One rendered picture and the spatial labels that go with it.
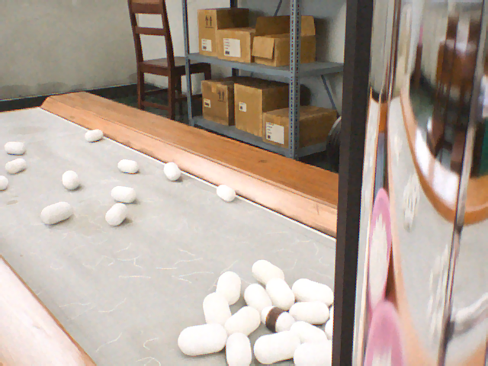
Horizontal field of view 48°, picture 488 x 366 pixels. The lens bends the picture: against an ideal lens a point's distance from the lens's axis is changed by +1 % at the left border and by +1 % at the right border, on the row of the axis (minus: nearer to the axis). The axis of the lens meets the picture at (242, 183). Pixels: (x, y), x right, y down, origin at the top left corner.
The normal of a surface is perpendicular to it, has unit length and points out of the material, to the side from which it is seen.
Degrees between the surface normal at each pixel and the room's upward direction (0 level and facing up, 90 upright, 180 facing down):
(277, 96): 90
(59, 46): 90
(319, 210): 45
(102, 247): 0
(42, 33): 90
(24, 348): 0
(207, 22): 90
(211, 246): 0
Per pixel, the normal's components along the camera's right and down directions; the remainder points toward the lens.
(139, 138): -0.57, -0.50
